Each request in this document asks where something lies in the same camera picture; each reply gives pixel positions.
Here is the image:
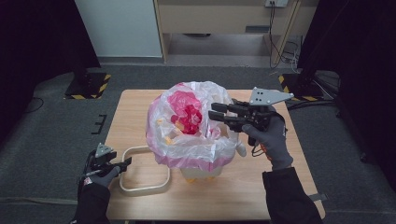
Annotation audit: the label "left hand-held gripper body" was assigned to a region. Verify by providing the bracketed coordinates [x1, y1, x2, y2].
[87, 142, 124, 175]

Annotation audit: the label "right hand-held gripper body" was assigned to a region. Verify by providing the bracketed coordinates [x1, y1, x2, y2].
[228, 87, 295, 133]

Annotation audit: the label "pink and white plastic bag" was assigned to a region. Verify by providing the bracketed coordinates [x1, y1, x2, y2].
[145, 80, 241, 174]

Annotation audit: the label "cream trash bin with face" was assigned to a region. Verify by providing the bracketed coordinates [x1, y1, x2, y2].
[180, 132, 248, 184]

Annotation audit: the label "person's left hand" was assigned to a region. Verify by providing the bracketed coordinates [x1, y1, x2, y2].
[80, 165, 121, 189]

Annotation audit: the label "person's right hand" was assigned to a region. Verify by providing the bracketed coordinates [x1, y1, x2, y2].
[241, 105, 294, 172]

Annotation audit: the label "black stand with striped base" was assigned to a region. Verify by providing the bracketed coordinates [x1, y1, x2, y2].
[64, 55, 112, 101]
[277, 59, 325, 103]

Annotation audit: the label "beige wooden desk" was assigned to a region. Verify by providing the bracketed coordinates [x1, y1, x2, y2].
[153, 0, 320, 64]

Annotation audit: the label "black curtain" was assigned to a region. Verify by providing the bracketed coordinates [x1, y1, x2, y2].
[297, 0, 396, 191]
[0, 0, 101, 143]

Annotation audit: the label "white power socket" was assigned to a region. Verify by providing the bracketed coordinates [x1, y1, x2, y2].
[264, 0, 290, 8]

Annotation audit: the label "white panel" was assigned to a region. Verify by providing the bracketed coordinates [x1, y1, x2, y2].
[74, 0, 163, 59]

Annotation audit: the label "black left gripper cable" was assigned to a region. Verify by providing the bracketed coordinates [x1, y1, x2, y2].
[76, 151, 95, 188]

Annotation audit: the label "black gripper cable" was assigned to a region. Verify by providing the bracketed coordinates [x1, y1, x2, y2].
[249, 136, 269, 159]
[76, 151, 95, 188]

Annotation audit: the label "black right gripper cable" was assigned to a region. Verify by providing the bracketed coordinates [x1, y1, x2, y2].
[249, 136, 269, 159]

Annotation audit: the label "black floor cable bundle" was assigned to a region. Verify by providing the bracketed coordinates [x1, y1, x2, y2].
[286, 98, 338, 112]

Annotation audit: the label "black desk cables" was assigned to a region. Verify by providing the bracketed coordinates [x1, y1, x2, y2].
[268, 0, 302, 71]

